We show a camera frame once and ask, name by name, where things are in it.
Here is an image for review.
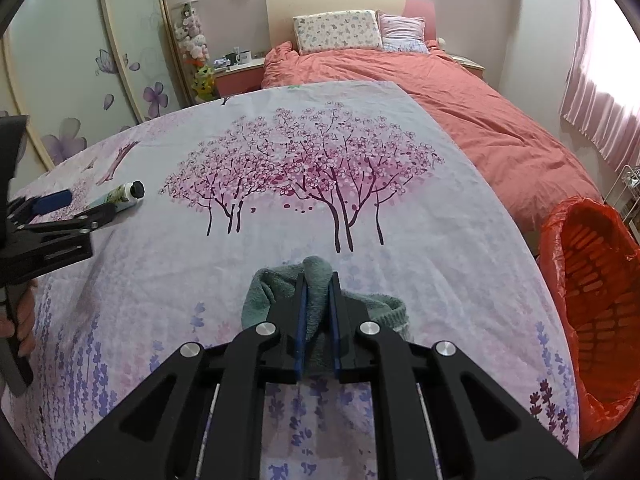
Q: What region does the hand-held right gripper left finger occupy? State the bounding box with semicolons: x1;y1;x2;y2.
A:
55;271;307;480

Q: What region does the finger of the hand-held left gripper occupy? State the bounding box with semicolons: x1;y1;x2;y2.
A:
6;189;73;223
10;202;118;236

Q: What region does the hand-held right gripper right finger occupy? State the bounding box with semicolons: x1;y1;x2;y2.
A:
327;270;583;480

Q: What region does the tube with black cap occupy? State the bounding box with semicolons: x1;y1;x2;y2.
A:
90;180;147;218

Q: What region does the green towel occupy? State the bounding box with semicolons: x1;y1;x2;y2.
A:
241;256;412;376

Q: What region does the orange basket with red liner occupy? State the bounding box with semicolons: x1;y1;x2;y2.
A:
539;196;640;442

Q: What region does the person's left hand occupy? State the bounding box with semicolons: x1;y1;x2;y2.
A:
14;281;39;359

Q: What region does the flower print wardrobe door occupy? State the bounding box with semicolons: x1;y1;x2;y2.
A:
0;0;181;181

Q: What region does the green yellow plush toy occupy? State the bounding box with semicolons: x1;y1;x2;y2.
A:
192;64;218;103

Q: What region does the floral printed tablecloth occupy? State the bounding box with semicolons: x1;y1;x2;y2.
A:
0;80;581;480

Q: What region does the pink nightstand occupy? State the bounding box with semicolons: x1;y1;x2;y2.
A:
214;57;266;98

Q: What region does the bag of plush toys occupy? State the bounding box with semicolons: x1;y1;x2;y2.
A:
174;2;210;63

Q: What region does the salmon bed duvet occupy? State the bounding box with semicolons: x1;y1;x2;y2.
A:
262;40;606;233

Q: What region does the wooden top nightstand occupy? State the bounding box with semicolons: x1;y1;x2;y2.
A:
445;52;487;81

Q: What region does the floral pillow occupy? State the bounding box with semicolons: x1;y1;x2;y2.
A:
292;9;383;56

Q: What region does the pink striped pillow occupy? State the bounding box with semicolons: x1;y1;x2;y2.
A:
376;10;431;55

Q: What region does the beige headboard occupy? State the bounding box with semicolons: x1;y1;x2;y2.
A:
265;0;407;51

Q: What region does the pink headboard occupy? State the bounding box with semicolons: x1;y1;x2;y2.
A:
402;0;437;43

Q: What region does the pink curtain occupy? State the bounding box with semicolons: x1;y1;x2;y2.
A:
559;0;640;171

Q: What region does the white wire rack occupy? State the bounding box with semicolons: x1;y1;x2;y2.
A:
607;162;640;221

